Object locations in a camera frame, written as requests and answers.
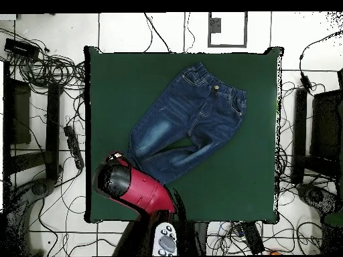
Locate blue denim jeans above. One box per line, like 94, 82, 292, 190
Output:
125, 62, 248, 186

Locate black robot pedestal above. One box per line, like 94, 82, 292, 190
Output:
187, 221, 210, 256

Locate grey square floor frame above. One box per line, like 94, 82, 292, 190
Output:
207, 11, 248, 48

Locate dark green table cloth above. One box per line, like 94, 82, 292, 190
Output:
83, 45, 284, 224

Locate black power strip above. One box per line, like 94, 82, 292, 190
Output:
63, 124, 86, 171

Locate black metal stand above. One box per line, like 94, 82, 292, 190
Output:
2, 60, 64, 185
291, 68, 343, 185

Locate tangled black cables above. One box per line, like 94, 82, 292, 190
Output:
0, 27, 86, 92

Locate black rectangular box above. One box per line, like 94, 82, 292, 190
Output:
4, 37, 41, 59

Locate small grey square plate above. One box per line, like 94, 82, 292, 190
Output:
209, 17, 222, 33

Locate grey stand base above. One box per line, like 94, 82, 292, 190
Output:
3, 177, 58, 256

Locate black power adapter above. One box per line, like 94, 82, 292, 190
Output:
299, 75, 312, 90

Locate dark stand base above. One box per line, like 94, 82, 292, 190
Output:
295, 182, 342, 215

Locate black slanted floor bar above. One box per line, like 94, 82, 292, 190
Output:
241, 221, 265, 255

